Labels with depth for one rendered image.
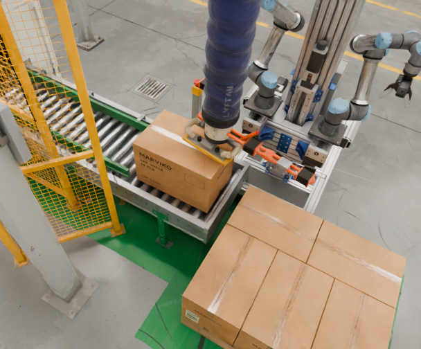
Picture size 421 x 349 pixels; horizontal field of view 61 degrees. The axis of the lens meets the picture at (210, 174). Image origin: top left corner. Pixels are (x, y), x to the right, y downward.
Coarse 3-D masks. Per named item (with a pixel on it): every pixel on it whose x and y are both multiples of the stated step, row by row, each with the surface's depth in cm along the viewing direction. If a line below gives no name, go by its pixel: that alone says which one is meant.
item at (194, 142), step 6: (186, 138) 226; (192, 138) 226; (198, 138) 223; (204, 138) 227; (192, 144) 224; (198, 144) 223; (204, 150) 221; (210, 150) 221; (216, 150) 218; (222, 150) 222; (210, 156) 220; (216, 156) 218; (222, 162) 216; (228, 162) 217
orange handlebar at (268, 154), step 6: (198, 114) 223; (228, 132) 215; (234, 132) 216; (234, 138) 213; (258, 150) 208; (264, 150) 209; (270, 150) 208; (264, 156) 206; (270, 156) 205; (276, 156) 206; (276, 162) 203; (288, 168) 201; (294, 168) 202; (300, 168) 202; (294, 174) 200; (312, 180) 197
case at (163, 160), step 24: (168, 120) 256; (144, 144) 240; (168, 144) 242; (144, 168) 256; (168, 168) 241; (192, 168) 231; (216, 168) 232; (168, 192) 263; (192, 192) 247; (216, 192) 256
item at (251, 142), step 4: (248, 140) 210; (252, 140) 212; (256, 140) 212; (260, 140) 211; (244, 144) 208; (248, 144) 210; (252, 144) 210; (256, 144) 210; (260, 144) 209; (244, 148) 211; (248, 148) 208; (252, 148) 207; (256, 148) 206; (248, 152) 210; (252, 152) 209
